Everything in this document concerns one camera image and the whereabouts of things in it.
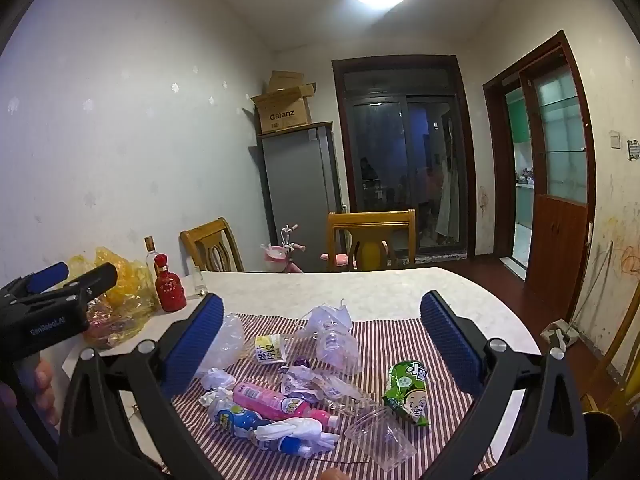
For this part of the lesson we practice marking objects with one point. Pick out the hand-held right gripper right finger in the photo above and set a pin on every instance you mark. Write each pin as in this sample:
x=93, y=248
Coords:
x=450, y=345

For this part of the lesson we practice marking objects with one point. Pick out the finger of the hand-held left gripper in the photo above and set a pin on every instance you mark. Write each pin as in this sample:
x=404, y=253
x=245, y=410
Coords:
x=47, y=276
x=97, y=280

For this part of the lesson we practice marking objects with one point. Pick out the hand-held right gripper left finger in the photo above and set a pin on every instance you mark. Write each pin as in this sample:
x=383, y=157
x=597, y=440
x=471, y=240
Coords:
x=192, y=347

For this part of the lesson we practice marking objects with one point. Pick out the green snack packet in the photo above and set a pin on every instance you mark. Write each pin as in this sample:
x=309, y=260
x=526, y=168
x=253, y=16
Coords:
x=405, y=390

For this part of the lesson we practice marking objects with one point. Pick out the blue plastic bottle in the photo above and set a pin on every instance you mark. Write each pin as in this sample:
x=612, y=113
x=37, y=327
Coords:
x=235, y=420

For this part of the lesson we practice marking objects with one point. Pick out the pink plastic bottle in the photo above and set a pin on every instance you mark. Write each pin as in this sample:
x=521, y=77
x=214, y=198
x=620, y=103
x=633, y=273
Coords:
x=265, y=400

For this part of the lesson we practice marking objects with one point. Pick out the crushed clear plastic bottle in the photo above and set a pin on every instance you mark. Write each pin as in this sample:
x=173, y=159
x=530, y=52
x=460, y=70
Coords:
x=332, y=347

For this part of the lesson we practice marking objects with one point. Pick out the clear plastic bag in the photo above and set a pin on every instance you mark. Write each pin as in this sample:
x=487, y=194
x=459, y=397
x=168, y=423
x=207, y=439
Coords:
x=227, y=340
x=325, y=317

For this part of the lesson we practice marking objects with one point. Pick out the person's left hand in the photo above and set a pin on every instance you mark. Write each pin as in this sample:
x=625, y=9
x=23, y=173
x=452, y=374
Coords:
x=45, y=385

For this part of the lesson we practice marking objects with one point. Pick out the yellow plastic bag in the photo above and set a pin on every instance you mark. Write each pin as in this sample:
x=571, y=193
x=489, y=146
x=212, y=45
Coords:
x=125, y=280

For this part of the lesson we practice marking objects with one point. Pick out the small crumpled white tissue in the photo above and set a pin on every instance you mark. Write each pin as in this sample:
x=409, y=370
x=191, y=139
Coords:
x=212, y=400
x=217, y=379

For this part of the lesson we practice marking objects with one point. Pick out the red striped tablecloth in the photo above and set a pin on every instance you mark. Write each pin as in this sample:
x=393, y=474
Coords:
x=400, y=340

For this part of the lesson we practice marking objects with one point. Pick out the clear glass bottle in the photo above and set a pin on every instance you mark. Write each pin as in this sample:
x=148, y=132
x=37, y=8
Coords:
x=150, y=260

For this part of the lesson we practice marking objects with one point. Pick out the red ceramic bottle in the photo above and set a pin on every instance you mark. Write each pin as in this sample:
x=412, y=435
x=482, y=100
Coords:
x=170, y=290

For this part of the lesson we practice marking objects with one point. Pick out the small glass tumbler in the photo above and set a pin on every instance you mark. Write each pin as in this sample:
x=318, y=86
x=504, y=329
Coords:
x=197, y=280

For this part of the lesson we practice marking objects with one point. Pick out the clear plastic wrapper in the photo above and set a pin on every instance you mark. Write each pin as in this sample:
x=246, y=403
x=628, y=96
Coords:
x=350, y=395

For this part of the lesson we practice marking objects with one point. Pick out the crumpled white wrapper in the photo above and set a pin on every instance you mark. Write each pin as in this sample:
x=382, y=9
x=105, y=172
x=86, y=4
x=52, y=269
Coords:
x=300, y=382

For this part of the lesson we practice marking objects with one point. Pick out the clear plastic cup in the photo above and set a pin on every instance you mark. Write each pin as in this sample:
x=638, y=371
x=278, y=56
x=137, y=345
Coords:
x=380, y=440

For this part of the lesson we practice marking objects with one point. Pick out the pink child tricycle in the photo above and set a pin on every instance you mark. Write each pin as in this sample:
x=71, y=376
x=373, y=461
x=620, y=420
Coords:
x=277, y=255

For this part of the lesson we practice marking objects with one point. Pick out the wooden glass-panel door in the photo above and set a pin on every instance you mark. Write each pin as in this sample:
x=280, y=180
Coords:
x=557, y=240

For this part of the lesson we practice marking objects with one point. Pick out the grey refrigerator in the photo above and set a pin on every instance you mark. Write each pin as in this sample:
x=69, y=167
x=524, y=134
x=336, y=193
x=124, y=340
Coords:
x=297, y=195

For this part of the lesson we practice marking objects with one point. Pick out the dark sliding glass door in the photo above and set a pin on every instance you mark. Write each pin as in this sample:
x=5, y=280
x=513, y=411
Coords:
x=405, y=160

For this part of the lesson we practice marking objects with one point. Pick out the large cardboard box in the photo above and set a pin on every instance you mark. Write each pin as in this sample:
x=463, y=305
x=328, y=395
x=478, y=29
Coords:
x=282, y=115

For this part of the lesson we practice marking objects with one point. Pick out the small cardboard box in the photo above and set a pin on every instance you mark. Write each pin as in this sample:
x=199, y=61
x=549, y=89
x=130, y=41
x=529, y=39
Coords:
x=286, y=80

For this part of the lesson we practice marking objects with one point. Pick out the white light switch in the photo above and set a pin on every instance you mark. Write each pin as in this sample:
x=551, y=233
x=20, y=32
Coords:
x=614, y=139

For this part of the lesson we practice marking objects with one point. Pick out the small wall notice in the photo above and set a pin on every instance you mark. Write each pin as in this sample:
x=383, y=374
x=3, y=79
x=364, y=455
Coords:
x=633, y=151

